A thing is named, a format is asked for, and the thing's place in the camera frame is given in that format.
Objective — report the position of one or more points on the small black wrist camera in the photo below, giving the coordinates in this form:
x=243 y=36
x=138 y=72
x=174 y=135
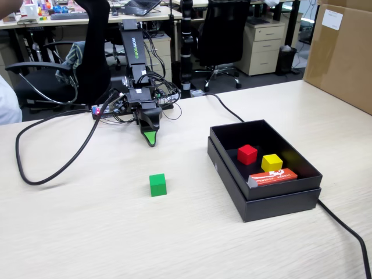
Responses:
x=119 y=105

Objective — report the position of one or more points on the black cardboard box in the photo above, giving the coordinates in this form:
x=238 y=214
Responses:
x=279 y=186

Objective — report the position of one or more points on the person in white shirt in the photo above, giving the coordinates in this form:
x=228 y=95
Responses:
x=7 y=101

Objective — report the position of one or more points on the black trash bin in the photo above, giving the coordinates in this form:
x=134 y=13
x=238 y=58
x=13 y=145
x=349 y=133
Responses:
x=286 y=61

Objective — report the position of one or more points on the yellow wooden cube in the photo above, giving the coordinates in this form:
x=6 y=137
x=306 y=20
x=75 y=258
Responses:
x=271 y=163

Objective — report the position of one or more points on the black office chair with armrests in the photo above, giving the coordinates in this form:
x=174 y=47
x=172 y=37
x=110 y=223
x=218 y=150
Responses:
x=96 y=58

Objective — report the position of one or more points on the beige office desk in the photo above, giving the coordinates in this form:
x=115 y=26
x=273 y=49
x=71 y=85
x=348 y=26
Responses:
x=101 y=20

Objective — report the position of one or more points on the thin black stand pole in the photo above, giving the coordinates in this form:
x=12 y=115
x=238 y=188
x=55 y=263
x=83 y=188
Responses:
x=171 y=43

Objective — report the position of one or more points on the person forearm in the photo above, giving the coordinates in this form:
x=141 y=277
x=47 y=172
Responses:
x=8 y=7

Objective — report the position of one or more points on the orange red small packet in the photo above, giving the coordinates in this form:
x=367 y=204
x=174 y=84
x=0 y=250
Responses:
x=273 y=177

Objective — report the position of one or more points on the circuit board with red light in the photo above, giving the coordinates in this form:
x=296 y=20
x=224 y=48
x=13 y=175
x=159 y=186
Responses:
x=98 y=111

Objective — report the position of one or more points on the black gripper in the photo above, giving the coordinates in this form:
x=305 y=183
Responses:
x=142 y=100

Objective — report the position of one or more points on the black keyboard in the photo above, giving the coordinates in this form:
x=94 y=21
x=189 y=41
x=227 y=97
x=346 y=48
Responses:
x=69 y=16

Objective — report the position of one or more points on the large brown cardboard box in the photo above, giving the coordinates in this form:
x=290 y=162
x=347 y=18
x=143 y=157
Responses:
x=343 y=58

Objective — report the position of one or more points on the black mesh office chair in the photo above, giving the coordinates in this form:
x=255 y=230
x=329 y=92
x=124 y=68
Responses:
x=223 y=32

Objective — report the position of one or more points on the black laptop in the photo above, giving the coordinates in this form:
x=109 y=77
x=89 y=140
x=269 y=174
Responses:
x=141 y=6

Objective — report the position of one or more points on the red wooden cube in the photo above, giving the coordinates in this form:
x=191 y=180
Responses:
x=247 y=155

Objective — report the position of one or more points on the striped green cloth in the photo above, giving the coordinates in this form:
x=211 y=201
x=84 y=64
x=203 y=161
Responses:
x=74 y=56

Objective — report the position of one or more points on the white shipping label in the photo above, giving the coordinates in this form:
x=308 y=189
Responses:
x=332 y=19

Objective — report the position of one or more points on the green wooden cube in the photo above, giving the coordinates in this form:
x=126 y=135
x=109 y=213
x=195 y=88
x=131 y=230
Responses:
x=157 y=185

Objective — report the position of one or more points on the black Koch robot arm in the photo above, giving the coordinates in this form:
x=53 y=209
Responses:
x=133 y=43

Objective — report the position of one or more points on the black segmented pole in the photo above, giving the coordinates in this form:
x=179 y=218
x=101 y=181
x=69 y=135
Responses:
x=186 y=49

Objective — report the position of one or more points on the black box lid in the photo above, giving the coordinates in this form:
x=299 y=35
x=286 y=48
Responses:
x=279 y=207

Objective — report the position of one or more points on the beige drawer pedestal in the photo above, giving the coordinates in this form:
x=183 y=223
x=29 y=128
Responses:
x=161 y=55
x=263 y=49

